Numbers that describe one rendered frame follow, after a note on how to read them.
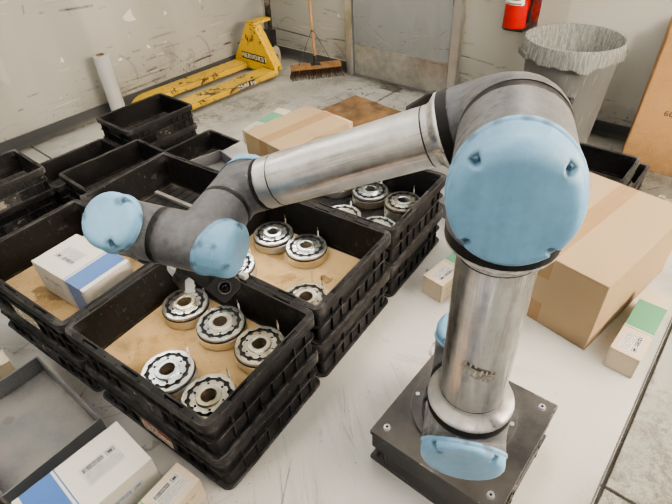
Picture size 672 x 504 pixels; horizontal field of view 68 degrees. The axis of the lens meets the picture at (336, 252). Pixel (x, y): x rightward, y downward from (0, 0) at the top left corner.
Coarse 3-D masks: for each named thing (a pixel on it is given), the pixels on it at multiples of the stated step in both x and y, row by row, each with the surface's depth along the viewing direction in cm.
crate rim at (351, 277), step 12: (300, 204) 128; (312, 204) 127; (336, 216) 122; (372, 228) 118; (384, 240) 114; (372, 252) 111; (360, 264) 108; (252, 276) 107; (348, 276) 105; (276, 288) 103; (336, 288) 103; (348, 288) 106; (300, 300) 100; (324, 300) 100; (336, 300) 103; (324, 312) 100
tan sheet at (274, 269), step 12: (252, 240) 133; (252, 252) 129; (336, 252) 127; (264, 264) 125; (276, 264) 125; (288, 264) 125; (324, 264) 124; (336, 264) 124; (348, 264) 123; (264, 276) 121; (276, 276) 121; (288, 276) 121; (300, 276) 121; (312, 276) 121; (324, 276) 120; (336, 276) 120; (288, 288) 118
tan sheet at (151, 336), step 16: (144, 320) 112; (160, 320) 112; (128, 336) 108; (144, 336) 108; (160, 336) 108; (176, 336) 108; (192, 336) 108; (112, 352) 105; (128, 352) 105; (144, 352) 105; (160, 352) 105; (192, 352) 104; (208, 352) 104; (224, 352) 104; (208, 368) 101; (224, 368) 101
